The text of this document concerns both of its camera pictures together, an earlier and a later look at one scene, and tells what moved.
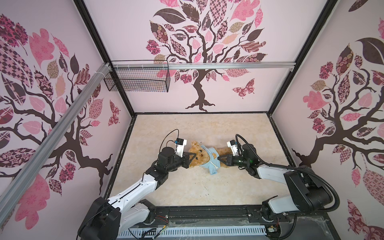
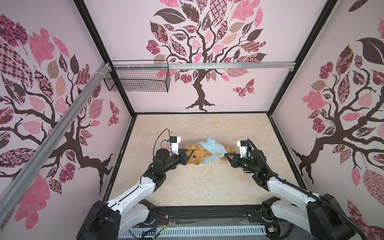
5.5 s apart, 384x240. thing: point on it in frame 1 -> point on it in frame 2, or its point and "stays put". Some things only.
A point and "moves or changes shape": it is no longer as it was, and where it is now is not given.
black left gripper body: (177, 162) stays put
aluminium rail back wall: (155, 65) stays put
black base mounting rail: (322, 225) stays put
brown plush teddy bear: (202, 158) moves or changes shape
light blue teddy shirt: (213, 163) -> (217, 150)
